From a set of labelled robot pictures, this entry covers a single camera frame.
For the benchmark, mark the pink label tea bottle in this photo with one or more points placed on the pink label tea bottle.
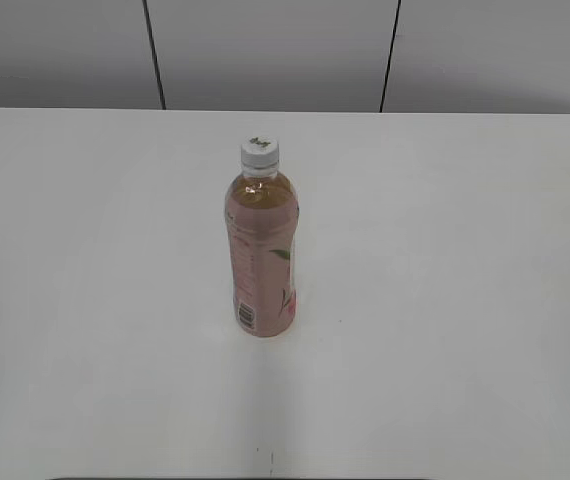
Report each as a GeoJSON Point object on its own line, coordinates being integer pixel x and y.
{"type": "Point", "coordinates": [261, 215]}

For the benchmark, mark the white bottle cap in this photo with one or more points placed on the white bottle cap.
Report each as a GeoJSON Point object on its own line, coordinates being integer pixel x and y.
{"type": "Point", "coordinates": [260, 152]}

